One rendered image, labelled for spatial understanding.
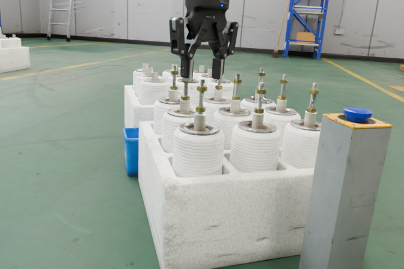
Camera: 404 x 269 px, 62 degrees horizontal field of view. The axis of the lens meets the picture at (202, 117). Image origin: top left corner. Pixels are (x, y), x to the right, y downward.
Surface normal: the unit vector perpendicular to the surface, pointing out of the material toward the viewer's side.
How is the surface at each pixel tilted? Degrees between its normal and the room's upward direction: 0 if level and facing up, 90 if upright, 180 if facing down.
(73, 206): 0
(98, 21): 90
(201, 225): 90
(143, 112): 90
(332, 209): 90
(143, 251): 0
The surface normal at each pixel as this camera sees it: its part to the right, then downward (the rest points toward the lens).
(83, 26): -0.19, 0.25
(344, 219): 0.29, 0.26
